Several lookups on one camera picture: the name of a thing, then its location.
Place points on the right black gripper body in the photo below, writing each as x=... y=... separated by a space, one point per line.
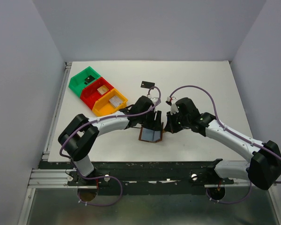
x=183 y=121

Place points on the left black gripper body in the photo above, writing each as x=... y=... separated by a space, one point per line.
x=141 y=117

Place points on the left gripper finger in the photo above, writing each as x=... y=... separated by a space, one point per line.
x=149 y=121
x=158 y=125

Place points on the brown leather card holder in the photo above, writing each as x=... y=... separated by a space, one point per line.
x=151 y=136

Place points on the black credit card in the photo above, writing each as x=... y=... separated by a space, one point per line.
x=147 y=85

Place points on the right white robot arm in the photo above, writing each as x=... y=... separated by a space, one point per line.
x=263 y=159

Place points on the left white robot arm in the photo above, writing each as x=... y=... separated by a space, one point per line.
x=79 y=136

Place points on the silver card in yellow bin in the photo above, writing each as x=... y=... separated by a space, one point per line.
x=115 y=101

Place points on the gold card in red bin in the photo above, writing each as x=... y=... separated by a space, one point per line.
x=102 y=90

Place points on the black card in green bin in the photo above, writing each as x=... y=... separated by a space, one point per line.
x=89 y=79

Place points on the yellow plastic bin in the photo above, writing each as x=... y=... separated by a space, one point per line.
x=103 y=107

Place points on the red plastic bin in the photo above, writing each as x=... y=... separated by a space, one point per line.
x=90 y=94

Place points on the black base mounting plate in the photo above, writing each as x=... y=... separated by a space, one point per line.
x=147 y=178

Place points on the green plastic bin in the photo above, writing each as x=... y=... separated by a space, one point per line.
x=77 y=84

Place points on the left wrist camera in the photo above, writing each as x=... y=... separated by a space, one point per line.
x=155 y=100

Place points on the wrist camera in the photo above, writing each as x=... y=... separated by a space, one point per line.
x=155 y=100
x=173 y=107

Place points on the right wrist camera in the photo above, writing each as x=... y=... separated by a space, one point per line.
x=173 y=107

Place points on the aluminium rail frame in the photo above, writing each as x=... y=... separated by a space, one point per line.
x=31 y=191

